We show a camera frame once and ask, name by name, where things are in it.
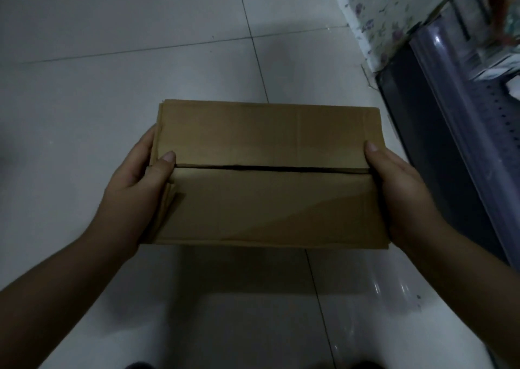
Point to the person's right forearm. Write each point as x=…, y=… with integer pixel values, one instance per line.
x=475, y=291

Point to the person's left forearm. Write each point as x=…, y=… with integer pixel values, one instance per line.
x=53, y=308

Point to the person's right hand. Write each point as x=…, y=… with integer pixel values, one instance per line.
x=406, y=206

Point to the orange packaged item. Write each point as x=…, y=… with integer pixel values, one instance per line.
x=505, y=7

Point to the brown cardboard box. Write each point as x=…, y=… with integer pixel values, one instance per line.
x=264, y=206

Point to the person's left hand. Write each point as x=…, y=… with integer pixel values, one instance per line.
x=130, y=202

